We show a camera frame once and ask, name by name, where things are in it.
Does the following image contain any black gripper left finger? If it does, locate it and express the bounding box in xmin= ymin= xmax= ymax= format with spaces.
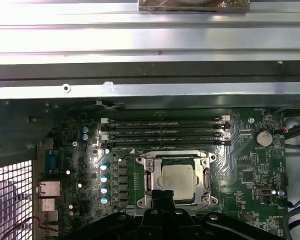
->
xmin=57 ymin=189 xmax=165 ymax=240

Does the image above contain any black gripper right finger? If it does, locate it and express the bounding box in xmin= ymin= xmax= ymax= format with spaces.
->
xmin=164 ymin=189 xmax=280 ymax=240

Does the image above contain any metal socket cover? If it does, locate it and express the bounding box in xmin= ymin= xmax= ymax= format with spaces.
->
xmin=142 ymin=155 xmax=212 ymax=204

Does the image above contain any silver CPU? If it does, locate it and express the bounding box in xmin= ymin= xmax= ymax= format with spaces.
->
xmin=156 ymin=162 xmax=200 ymax=202

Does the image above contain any metal wire locking lever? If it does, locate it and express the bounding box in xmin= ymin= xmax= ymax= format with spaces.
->
xmin=119 ymin=149 xmax=217 ymax=161

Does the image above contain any CPU socket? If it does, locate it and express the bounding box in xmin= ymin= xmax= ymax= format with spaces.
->
xmin=135 ymin=149 xmax=219 ymax=209

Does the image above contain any black RAM slot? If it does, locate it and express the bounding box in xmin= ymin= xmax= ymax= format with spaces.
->
xmin=99 ymin=131 xmax=231 ymax=141
xmin=101 ymin=116 xmax=231 ymax=124
xmin=106 ymin=122 xmax=231 ymax=131
xmin=99 ymin=139 xmax=231 ymax=149

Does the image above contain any green motherboard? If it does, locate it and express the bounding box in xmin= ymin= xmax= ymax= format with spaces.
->
xmin=36 ymin=107 xmax=291 ymax=240

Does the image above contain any silver ethernet port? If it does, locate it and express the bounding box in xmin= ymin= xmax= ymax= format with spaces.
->
xmin=36 ymin=181 xmax=61 ymax=198

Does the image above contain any silver USB port block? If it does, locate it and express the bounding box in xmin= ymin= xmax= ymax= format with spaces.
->
xmin=39 ymin=211 xmax=59 ymax=225
xmin=38 ymin=197 xmax=59 ymax=211

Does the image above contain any black grey PC case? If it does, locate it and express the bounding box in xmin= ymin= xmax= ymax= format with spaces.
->
xmin=0 ymin=58 xmax=300 ymax=240

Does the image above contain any blue serial port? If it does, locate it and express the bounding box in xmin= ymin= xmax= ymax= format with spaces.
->
xmin=45 ymin=149 xmax=64 ymax=176

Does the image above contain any silver coin battery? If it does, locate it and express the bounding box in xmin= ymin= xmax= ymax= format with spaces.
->
xmin=254 ymin=128 xmax=274 ymax=149

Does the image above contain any thin red wire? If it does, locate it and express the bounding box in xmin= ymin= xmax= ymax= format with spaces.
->
xmin=4 ymin=216 xmax=59 ymax=239

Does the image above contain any black cable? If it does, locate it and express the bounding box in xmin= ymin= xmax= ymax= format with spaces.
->
xmin=284 ymin=142 xmax=300 ymax=151

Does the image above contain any thin grey wire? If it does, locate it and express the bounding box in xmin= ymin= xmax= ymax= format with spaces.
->
xmin=272 ymin=101 xmax=300 ymax=118

